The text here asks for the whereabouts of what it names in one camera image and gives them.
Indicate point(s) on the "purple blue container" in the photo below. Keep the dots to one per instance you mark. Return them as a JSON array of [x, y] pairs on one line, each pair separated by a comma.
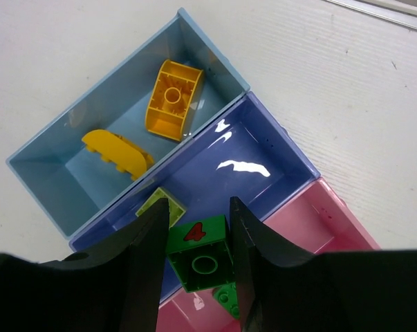
[[245, 153]]

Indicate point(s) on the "green lego plate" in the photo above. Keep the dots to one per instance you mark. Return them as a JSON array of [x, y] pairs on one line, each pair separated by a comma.
[[226, 296]]

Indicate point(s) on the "green numbered lego cube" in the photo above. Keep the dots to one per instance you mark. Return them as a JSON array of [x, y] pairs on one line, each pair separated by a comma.
[[200, 253]]

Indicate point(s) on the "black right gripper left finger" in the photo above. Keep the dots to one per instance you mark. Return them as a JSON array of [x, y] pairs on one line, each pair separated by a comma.
[[114, 285]]

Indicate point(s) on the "light blue container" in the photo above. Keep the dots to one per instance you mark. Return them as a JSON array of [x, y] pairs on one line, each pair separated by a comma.
[[74, 186]]

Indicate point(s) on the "pink container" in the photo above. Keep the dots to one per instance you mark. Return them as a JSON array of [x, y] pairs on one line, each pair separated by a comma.
[[316, 219]]

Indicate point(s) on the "aluminium rail right side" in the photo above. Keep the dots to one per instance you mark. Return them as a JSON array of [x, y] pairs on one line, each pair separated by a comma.
[[401, 12]]

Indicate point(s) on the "yellow studded lego brick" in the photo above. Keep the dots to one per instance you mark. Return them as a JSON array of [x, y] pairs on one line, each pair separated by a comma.
[[127, 157]]

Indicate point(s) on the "yellow rounded lego brick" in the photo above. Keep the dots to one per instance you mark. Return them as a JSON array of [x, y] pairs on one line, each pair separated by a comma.
[[172, 98]]

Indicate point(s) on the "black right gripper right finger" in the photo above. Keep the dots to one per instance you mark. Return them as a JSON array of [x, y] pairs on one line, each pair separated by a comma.
[[282, 287]]

